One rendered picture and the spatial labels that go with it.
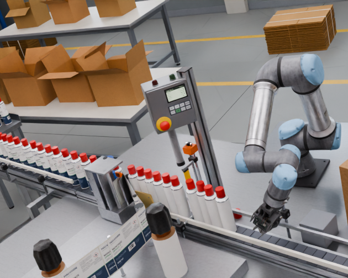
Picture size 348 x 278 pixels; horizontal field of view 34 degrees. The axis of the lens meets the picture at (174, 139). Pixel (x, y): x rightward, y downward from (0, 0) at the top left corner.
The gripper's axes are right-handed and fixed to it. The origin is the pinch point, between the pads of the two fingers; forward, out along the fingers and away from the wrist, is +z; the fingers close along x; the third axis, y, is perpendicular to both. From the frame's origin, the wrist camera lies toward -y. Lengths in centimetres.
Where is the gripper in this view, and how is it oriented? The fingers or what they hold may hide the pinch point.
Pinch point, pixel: (262, 229)
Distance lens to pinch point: 216.9
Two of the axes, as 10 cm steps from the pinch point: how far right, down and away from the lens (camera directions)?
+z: -1.4, 6.8, 7.2
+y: -6.4, 4.9, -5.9
